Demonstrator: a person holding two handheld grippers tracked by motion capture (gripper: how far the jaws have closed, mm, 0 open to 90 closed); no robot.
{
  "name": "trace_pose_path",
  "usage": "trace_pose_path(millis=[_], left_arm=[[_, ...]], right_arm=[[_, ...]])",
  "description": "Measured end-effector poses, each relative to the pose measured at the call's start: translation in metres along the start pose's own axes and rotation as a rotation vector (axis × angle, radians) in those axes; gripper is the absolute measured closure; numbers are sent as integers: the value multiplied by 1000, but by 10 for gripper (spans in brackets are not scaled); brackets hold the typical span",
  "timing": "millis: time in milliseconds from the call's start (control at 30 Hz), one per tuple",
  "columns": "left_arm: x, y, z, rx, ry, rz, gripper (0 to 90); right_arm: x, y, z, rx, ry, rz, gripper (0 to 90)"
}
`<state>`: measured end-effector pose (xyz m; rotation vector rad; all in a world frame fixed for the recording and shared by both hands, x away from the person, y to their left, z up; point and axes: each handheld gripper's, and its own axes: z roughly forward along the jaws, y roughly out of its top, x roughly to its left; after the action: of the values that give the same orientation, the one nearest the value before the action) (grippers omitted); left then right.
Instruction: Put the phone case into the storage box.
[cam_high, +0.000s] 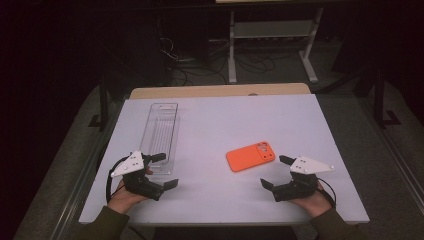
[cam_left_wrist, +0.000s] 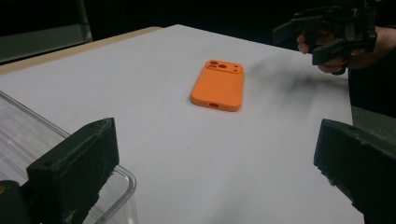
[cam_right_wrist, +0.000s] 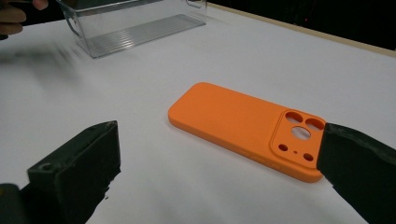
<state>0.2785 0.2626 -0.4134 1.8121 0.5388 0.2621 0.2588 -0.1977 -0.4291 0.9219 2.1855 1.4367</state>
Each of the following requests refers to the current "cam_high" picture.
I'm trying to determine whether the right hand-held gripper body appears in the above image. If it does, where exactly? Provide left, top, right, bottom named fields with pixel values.
left=271, top=155, right=335, bottom=203

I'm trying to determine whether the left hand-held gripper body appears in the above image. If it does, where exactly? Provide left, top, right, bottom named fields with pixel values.
left=110, top=150, right=165, bottom=202

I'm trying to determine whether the clear plastic tray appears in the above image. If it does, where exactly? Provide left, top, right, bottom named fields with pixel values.
left=139, top=102, right=181, bottom=176

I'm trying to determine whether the orange phone case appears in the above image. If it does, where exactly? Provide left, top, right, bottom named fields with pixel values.
left=225, top=140, right=277, bottom=173

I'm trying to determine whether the person's right hand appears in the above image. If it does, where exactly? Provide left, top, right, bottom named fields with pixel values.
left=288, top=181, right=334, bottom=218

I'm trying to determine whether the person's left hand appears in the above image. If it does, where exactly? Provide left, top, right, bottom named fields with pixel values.
left=107, top=168, right=154, bottom=215

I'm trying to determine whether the wooden table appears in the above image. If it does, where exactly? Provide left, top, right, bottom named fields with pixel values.
left=129, top=83, right=312, bottom=100

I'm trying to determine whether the black floor stand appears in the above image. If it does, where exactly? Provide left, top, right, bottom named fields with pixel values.
left=373, top=66, right=403, bottom=129

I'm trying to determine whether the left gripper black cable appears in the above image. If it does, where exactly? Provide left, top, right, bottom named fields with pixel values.
left=105, top=156, right=129, bottom=204

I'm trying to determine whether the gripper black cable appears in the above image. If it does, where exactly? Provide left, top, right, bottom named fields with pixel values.
left=316, top=178, right=338, bottom=208
left=105, top=156, right=129, bottom=204

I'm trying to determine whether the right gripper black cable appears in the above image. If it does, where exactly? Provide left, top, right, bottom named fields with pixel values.
left=316, top=178, right=338, bottom=208

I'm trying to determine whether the metal floor rail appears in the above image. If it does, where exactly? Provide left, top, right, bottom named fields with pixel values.
left=49, top=99, right=121, bottom=240
left=361, top=96, right=424, bottom=204

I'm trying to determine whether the tangle of black floor cables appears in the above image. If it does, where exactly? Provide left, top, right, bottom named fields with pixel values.
left=158, top=36, right=278, bottom=84

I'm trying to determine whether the white metal desk frame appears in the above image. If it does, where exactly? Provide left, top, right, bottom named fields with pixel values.
left=228, top=7, right=324, bottom=84

